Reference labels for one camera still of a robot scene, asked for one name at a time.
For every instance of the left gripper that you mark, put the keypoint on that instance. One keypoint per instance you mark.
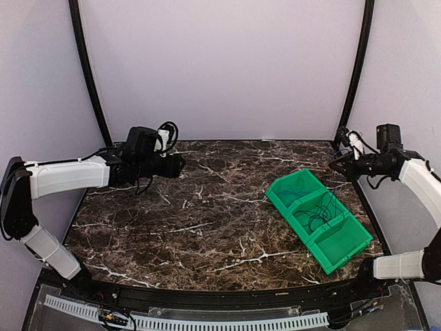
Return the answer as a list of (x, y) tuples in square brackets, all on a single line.
[(172, 169)]

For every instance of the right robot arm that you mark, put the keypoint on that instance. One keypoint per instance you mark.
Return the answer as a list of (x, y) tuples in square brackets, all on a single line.
[(390, 160)]

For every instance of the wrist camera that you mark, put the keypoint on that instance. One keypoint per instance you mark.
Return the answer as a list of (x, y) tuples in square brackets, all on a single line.
[(167, 137), (350, 139)]

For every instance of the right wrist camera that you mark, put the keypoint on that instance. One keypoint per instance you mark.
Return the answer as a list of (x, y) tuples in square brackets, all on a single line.
[(350, 139)]

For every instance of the green bin near compartment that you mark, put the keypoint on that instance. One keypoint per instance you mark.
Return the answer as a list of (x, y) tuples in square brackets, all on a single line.
[(336, 242)]

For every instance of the left black frame post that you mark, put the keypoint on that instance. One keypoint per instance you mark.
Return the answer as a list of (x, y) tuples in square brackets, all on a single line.
[(77, 26)]

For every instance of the white slotted cable duct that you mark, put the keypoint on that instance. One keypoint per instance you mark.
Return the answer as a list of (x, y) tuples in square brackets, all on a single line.
[(169, 319)]

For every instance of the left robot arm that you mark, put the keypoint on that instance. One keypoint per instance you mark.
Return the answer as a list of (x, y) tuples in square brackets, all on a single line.
[(146, 153)]

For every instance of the black front rail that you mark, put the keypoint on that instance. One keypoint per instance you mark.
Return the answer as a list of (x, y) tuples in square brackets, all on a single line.
[(333, 296)]

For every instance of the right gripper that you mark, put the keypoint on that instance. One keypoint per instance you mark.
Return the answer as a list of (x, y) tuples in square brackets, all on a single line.
[(350, 170)]

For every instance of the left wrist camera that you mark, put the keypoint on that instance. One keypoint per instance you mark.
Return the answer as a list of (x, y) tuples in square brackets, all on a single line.
[(167, 137)]

